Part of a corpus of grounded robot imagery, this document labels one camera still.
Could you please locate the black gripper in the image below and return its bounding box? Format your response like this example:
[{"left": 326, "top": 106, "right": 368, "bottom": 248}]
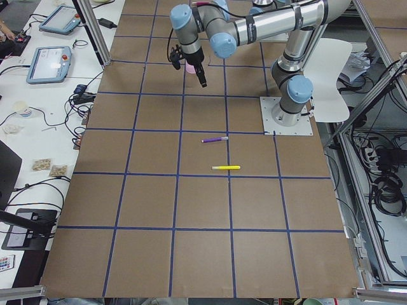
[{"left": 184, "top": 50, "right": 207, "bottom": 87}]

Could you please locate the black power adapter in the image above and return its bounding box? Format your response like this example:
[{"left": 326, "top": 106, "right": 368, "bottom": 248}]
[{"left": 98, "top": 18, "right": 117, "bottom": 29}]

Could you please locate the far teach pendant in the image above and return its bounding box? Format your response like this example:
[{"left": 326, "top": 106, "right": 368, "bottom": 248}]
[{"left": 39, "top": 5, "right": 81, "bottom": 35}]

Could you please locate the purple highlighter pen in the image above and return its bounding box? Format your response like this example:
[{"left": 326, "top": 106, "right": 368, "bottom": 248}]
[{"left": 201, "top": 136, "right": 229, "bottom": 144}]

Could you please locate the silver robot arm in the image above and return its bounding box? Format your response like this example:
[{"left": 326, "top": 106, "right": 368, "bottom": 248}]
[{"left": 167, "top": 1, "right": 350, "bottom": 126}]

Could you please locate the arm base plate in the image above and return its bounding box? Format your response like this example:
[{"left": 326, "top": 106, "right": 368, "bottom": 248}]
[{"left": 259, "top": 97, "right": 313, "bottom": 136}]

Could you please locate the aluminium frame post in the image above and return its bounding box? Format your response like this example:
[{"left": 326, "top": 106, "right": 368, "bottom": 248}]
[{"left": 72, "top": 0, "right": 111, "bottom": 67}]

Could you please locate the white plastic chair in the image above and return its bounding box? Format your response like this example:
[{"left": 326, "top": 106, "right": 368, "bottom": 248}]
[{"left": 303, "top": 38, "right": 352, "bottom": 123}]

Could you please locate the blue usb hub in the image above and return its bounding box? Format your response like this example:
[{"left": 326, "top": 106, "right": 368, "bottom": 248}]
[{"left": 74, "top": 84, "right": 87, "bottom": 95}]

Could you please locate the near teach pendant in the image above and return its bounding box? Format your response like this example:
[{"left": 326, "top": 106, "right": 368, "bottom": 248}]
[{"left": 26, "top": 46, "right": 71, "bottom": 85}]

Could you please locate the yellow highlighter pen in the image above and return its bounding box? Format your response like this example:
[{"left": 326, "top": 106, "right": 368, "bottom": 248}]
[{"left": 211, "top": 165, "right": 241, "bottom": 170}]

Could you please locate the black monitor stand base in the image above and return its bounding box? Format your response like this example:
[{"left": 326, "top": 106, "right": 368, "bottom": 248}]
[{"left": 1, "top": 208, "right": 58, "bottom": 250}]

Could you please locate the pink mesh cup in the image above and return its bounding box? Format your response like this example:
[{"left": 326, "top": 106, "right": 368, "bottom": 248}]
[{"left": 185, "top": 62, "right": 196, "bottom": 74}]

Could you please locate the pink highlighter pen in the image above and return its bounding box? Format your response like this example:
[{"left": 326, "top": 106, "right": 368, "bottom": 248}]
[{"left": 192, "top": 1, "right": 210, "bottom": 6}]

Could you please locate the teach pendant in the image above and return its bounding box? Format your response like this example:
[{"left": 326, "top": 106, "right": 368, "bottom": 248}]
[
  {"left": 26, "top": 46, "right": 71, "bottom": 85},
  {"left": 39, "top": 5, "right": 81, "bottom": 35}
]

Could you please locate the snack bag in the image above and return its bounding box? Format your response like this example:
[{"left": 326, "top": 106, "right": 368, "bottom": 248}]
[
  {"left": 31, "top": 158, "right": 52, "bottom": 172},
  {"left": 49, "top": 165, "right": 68, "bottom": 177}
]

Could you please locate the white paper cup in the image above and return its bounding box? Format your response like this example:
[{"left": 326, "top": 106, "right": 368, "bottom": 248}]
[{"left": 13, "top": 100, "right": 32, "bottom": 118}]

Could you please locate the small remote control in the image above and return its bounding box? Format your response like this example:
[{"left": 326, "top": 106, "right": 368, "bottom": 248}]
[{"left": 0, "top": 254, "right": 15, "bottom": 272}]

